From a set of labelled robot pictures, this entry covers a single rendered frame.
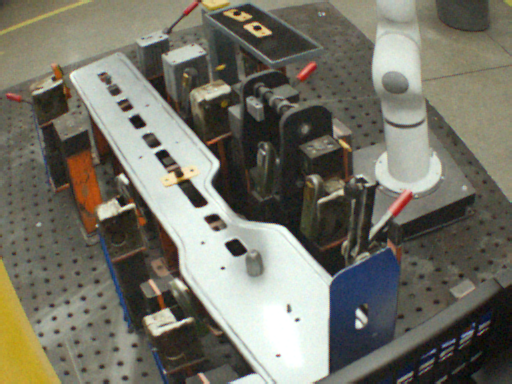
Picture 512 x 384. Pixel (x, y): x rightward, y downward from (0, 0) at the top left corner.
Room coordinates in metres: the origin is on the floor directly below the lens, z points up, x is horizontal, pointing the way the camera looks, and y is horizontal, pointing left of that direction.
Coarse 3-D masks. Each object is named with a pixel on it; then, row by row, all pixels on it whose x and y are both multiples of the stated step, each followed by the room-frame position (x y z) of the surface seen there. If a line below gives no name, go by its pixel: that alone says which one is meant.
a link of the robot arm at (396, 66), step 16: (384, 48) 1.53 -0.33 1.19; (400, 48) 1.52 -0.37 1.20; (416, 48) 1.56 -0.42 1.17; (384, 64) 1.49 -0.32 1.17; (400, 64) 1.47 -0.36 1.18; (416, 64) 1.50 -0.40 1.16; (384, 80) 1.47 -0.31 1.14; (400, 80) 1.46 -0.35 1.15; (416, 80) 1.47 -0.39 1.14; (384, 96) 1.51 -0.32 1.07; (400, 96) 1.48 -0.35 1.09; (416, 96) 1.48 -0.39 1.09; (384, 112) 1.57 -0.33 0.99; (400, 112) 1.53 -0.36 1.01; (416, 112) 1.53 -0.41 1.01
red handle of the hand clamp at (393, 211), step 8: (408, 192) 1.07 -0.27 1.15; (400, 200) 1.06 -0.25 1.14; (408, 200) 1.06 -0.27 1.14; (392, 208) 1.06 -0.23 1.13; (400, 208) 1.05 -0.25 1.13; (384, 216) 1.05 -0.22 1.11; (392, 216) 1.05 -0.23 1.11; (376, 224) 1.05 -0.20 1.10; (384, 224) 1.04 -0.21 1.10; (376, 232) 1.04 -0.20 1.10; (352, 256) 1.02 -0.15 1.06
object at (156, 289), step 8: (152, 280) 1.10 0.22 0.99; (160, 280) 1.10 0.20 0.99; (168, 280) 1.09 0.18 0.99; (144, 288) 1.08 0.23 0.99; (152, 288) 1.07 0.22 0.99; (160, 288) 1.07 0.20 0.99; (168, 288) 1.07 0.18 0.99; (144, 296) 1.07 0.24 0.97; (152, 296) 1.05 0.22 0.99; (160, 296) 1.06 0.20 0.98; (168, 296) 1.07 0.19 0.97; (152, 304) 1.05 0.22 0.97; (160, 304) 1.06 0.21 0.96; (168, 304) 1.07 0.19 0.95; (176, 304) 1.07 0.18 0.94; (152, 312) 1.05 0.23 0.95; (168, 376) 1.07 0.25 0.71
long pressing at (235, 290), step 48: (96, 96) 1.82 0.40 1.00; (144, 96) 1.76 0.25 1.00; (144, 144) 1.54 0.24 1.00; (192, 144) 1.51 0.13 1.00; (144, 192) 1.36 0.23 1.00; (192, 240) 1.19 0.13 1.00; (240, 240) 1.17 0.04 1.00; (288, 240) 1.15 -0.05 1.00; (192, 288) 1.06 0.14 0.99; (240, 288) 1.04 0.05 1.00; (288, 288) 1.03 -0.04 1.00; (240, 336) 0.92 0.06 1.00; (288, 336) 0.90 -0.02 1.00
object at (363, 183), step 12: (360, 180) 1.04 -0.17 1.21; (372, 180) 1.03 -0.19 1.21; (348, 192) 1.02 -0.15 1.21; (360, 192) 1.02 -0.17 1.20; (372, 192) 1.02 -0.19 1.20; (360, 204) 1.04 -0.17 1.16; (372, 204) 1.02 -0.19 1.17; (360, 216) 1.02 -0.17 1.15; (360, 228) 1.01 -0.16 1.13; (348, 240) 1.04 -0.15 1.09; (360, 240) 1.01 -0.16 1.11; (348, 252) 1.03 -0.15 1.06; (360, 252) 1.01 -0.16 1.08
